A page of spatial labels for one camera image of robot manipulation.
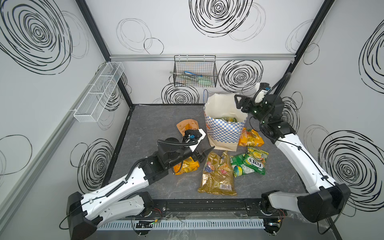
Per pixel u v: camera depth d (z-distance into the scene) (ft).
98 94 2.32
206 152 1.86
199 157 1.87
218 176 2.59
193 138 1.67
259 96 2.03
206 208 2.47
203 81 2.84
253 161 2.82
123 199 1.87
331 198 1.23
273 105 1.65
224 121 2.59
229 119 3.45
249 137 3.09
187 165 2.71
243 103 2.08
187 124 3.33
